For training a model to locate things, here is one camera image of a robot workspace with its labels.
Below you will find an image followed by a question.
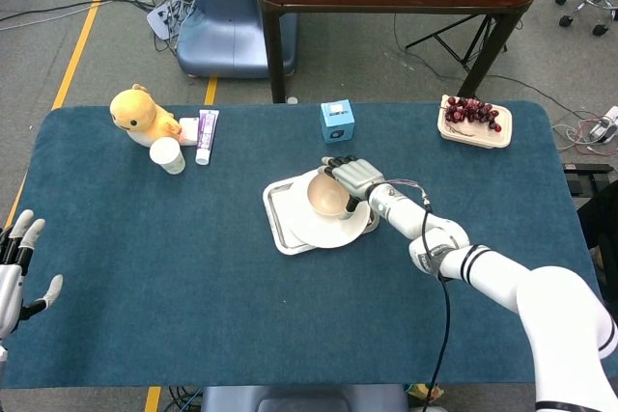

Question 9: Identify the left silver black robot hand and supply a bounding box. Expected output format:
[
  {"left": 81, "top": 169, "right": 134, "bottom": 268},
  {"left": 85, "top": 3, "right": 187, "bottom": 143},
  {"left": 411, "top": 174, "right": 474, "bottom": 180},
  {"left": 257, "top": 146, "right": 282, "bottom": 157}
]
[{"left": 0, "top": 208, "right": 64, "bottom": 341}]

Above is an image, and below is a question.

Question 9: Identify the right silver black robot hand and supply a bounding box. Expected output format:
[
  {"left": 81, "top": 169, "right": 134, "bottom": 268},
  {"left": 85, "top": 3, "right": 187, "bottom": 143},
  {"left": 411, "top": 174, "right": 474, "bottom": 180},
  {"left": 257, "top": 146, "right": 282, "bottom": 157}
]
[{"left": 321, "top": 154, "right": 386, "bottom": 221}]

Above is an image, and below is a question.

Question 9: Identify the beige round bowl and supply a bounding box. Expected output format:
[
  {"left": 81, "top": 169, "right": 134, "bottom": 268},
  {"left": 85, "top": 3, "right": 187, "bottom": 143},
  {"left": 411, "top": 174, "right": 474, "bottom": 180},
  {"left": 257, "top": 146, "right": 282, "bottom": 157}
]
[{"left": 307, "top": 170, "right": 356, "bottom": 219}]

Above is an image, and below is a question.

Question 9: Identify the small blue cardboard box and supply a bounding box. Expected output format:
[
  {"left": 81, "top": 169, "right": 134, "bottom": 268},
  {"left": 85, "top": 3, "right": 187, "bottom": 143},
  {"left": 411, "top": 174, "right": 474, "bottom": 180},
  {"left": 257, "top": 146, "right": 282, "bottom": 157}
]
[{"left": 320, "top": 98, "right": 357, "bottom": 145}]

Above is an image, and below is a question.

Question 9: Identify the white round plate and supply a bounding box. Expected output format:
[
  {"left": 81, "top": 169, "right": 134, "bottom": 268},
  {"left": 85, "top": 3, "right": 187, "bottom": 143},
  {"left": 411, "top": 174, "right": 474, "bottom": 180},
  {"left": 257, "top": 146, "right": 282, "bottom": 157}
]
[{"left": 291, "top": 168, "right": 372, "bottom": 250}]

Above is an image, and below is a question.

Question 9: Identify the silver metal tray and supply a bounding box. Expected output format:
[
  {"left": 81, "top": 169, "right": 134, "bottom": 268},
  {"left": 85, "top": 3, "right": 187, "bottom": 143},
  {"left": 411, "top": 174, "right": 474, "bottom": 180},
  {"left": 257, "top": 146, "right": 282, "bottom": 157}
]
[{"left": 262, "top": 163, "right": 380, "bottom": 257}]

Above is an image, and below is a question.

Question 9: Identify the red grape bunch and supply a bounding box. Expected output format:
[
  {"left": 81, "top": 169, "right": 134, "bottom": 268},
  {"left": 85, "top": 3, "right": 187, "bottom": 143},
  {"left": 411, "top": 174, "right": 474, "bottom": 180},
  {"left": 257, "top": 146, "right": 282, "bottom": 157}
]
[{"left": 443, "top": 96, "right": 502, "bottom": 133}]

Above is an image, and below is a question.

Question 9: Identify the purple white toothpaste tube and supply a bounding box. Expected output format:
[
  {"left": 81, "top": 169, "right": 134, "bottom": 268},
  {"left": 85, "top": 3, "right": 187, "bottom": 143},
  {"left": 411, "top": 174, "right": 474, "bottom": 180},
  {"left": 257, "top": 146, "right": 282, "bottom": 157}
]
[{"left": 194, "top": 109, "right": 220, "bottom": 166}]

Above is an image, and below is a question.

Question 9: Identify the black tripod stand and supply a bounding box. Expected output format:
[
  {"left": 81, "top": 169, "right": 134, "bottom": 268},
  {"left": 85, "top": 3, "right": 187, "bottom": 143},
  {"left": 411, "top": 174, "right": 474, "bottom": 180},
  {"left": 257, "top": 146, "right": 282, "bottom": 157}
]
[{"left": 405, "top": 14, "right": 509, "bottom": 75}]

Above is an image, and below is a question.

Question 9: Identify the white pink soap packet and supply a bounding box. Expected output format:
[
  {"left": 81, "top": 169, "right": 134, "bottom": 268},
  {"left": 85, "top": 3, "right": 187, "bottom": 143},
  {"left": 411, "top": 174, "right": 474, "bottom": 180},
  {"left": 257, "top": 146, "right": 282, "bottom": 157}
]
[{"left": 177, "top": 117, "right": 201, "bottom": 147}]

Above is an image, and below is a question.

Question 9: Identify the blue table cloth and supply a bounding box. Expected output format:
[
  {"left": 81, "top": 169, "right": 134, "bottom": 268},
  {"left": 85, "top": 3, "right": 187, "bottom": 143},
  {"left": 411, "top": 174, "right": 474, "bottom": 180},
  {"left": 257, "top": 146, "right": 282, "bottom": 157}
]
[{"left": 0, "top": 101, "right": 610, "bottom": 389}]

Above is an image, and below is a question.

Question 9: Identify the white plastic cup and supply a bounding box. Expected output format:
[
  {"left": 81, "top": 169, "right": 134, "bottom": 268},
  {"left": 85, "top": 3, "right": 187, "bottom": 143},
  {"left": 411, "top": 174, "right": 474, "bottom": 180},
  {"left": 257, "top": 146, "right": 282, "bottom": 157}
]
[{"left": 149, "top": 136, "right": 186, "bottom": 176}]

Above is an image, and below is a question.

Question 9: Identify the yellow plush toy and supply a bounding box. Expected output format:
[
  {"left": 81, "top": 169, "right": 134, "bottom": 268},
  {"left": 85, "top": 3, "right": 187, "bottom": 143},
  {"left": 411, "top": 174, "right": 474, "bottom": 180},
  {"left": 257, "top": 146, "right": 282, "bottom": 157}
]
[{"left": 109, "top": 83, "right": 183, "bottom": 148}]

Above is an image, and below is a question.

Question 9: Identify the colourful patterned cloth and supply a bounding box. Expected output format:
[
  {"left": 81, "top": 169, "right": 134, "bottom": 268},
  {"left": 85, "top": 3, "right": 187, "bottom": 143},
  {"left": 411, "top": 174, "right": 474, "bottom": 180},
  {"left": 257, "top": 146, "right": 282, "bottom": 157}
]
[{"left": 408, "top": 382, "right": 445, "bottom": 404}]

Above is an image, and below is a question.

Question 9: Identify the grey blue robot torso base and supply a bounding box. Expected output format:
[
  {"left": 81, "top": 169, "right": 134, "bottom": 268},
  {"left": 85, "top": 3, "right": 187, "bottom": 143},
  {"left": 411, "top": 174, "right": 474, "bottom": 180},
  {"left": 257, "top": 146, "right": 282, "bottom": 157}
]
[{"left": 200, "top": 385, "right": 411, "bottom": 412}]

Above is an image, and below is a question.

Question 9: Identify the black fabric object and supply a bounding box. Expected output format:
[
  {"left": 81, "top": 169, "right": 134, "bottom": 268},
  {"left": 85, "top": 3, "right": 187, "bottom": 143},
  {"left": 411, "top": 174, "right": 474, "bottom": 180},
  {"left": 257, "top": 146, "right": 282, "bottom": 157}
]
[{"left": 576, "top": 182, "right": 618, "bottom": 286}]

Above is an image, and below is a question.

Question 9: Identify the white power strip with plugs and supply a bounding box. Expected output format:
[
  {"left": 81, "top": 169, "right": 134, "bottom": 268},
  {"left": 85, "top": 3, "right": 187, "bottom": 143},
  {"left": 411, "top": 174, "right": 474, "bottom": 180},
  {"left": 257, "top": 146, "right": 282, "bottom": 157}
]
[{"left": 588, "top": 105, "right": 618, "bottom": 144}]

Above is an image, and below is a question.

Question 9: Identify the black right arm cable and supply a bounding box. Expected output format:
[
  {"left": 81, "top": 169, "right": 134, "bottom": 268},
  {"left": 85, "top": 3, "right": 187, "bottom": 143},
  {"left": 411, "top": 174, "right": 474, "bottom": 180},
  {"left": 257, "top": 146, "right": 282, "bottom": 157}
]
[{"left": 420, "top": 192, "right": 453, "bottom": 401}]

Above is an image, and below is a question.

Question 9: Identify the long black floor cable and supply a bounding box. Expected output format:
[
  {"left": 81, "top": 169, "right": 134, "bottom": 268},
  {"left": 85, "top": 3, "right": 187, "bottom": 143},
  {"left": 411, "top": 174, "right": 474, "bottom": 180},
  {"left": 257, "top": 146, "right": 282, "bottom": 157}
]
[{"left": 393, "top": 14, "right": 585, "bottom": 124}]

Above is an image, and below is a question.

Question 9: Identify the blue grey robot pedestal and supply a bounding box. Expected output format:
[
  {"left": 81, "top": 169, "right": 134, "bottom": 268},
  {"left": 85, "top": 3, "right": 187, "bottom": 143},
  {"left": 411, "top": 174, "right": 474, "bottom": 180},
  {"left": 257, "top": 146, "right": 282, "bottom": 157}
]
[{"left": 176, "top": 0, "right": 299, "bottom": 79}]

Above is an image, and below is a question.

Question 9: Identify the black metal bracket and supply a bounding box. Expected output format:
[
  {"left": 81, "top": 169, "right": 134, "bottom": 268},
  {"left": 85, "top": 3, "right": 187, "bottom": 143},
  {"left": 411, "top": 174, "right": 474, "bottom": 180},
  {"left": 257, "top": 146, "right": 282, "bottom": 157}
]
[{"left": 563, "top": 163, "right": 615, "bottom": 194}]

